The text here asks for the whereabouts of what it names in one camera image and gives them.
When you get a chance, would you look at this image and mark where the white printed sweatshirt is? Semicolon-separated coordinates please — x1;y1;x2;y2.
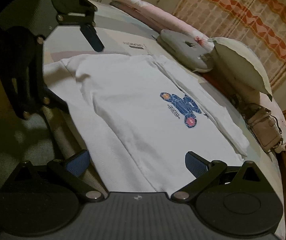
43;54;249;194

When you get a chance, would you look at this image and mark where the pink leather handbag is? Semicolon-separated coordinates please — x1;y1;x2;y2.
243;103;283;153

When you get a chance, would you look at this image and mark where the pink floral folded quilt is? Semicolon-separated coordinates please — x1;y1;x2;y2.
110;0;286;153

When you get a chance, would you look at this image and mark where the grey donut cushion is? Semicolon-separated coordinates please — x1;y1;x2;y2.
156;29;215;73

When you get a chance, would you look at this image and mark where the striped green white pillow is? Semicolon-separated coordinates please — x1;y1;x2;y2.
209;37;273;101

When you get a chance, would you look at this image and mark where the patterned beige curtain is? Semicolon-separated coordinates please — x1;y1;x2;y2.
173;0;286;90

